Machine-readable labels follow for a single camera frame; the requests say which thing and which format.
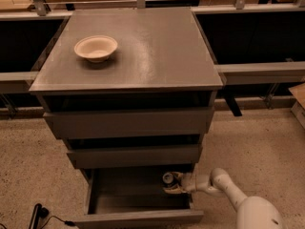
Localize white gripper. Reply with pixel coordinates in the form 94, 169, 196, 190
163, 172, 197, 195

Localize blue pepsi can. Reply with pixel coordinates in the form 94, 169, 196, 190
162, 172, 177, 188

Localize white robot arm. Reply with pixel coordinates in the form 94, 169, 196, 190
162, 168, 287, 229

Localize grey open bottom drawer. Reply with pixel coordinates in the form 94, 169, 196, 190
74, 164, 203, 229

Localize grey drawer cabinet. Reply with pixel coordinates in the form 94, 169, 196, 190
29, 7, 224, 183

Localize grey middle drawer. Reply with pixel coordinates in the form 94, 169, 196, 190
67, 144, 202, 169

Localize grey top drawer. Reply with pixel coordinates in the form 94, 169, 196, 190
44, 108, 214, 139

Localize wooden board at right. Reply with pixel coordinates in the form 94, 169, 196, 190
289, 83, 305, 109

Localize beige paper bowl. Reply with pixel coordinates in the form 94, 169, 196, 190
74, 35, 118, 63

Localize grey metal railing frame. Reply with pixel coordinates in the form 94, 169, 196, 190
1, 0, 304, 115

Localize black power adapter with cable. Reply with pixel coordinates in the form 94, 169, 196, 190
29, 203, 75, 229

